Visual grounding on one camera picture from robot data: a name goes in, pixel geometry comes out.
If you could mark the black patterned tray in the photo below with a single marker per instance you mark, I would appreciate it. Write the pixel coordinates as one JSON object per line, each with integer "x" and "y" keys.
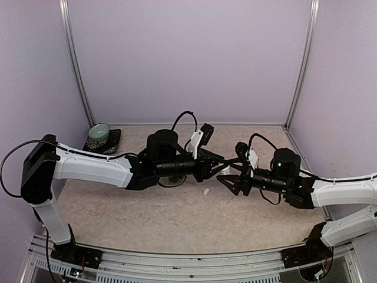
{"x": 107, "y": 146}

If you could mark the white pill bottle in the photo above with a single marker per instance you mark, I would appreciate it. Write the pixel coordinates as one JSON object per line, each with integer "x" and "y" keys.
{"x": 225, "y": 171}

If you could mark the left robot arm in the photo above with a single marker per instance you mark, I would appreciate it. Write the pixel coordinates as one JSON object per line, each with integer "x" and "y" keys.
{"x": 162, "y": 157}

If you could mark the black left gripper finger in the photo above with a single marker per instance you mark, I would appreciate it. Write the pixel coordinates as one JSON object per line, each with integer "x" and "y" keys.
{"x": 214, "y": 171}
{"x": 215, "y": 159}

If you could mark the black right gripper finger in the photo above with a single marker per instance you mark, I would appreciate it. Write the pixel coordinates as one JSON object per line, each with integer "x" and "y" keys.
{"x": 231, "y": 182}
{"x": 236, "y": 163}

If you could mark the right aluminium corner post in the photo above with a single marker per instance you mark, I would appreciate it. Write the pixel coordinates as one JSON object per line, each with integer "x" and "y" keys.
{"x": 310, "y": 35}

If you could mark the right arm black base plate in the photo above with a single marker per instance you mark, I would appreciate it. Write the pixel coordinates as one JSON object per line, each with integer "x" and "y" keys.
{"x": 303, "y": 255}

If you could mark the aluminium front rail frame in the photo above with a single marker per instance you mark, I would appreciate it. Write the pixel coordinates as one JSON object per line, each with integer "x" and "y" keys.
{"x": 116, "y": 265}

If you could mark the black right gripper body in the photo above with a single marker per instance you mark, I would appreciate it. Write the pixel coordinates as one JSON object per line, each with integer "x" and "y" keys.
{"x": 245, "y": 177}

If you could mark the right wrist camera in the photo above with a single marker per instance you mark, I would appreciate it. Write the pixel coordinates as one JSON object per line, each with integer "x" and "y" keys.
{"x": 247, "y": 155}

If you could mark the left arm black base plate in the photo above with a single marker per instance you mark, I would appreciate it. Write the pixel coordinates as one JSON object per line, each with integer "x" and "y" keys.
{"x": 78, "y": 255}

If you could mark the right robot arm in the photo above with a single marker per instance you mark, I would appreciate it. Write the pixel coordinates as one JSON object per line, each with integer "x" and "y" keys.
{"x": 303, "y": 190}

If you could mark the green pill organizer box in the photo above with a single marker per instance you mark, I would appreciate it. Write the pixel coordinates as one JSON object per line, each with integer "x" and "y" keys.
{"x": 175, "y": 180}

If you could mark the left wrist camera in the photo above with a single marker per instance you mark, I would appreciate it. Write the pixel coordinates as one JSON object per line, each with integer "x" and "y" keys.
{"x": 198, "y": 139}

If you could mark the light green ceramic bowl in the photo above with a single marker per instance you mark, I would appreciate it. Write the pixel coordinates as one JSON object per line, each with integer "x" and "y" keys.
{"x": 99, "y": 132}

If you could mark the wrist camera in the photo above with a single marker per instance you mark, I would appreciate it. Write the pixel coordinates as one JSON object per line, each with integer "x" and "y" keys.
{"x": 198, "y": 139}
{"x": 247, "y": 155}

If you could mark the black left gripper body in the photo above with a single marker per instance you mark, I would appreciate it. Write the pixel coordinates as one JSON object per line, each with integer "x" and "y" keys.
{"x": 201, "y": 174}

